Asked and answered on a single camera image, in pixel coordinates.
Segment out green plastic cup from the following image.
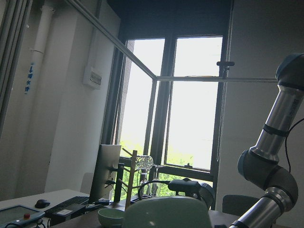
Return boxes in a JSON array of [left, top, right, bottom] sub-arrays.
[[122, 196, 212, 228]]

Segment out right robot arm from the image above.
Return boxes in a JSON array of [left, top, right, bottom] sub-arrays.
[[231, 53, 304, 228]]

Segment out computer monitor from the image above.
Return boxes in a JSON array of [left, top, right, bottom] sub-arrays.
[[88, 144, 121, 203]]

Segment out wine glass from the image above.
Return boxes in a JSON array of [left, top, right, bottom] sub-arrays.
[[151, 165, 164, 197], [139, 169, 151, 197]]

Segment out wooden mug tree stand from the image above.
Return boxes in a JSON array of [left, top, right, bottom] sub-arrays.
[[118, 148, 139, 210]]

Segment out green bowl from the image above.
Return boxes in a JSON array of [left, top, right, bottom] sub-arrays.
[[97, 208, 124, 228]]

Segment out black keyboard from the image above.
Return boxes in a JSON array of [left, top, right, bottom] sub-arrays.
[[45, 196, 89, 213]]

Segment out office chair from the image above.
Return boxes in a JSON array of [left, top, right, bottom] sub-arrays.
[[222, 194, 260, 217]]

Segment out black computer mouse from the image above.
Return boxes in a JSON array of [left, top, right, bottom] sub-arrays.
[[34, 199, 50, 209]]

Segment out blue teach pendant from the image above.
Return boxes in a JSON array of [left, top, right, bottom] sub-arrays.
[[0, 205, 45, 228]]

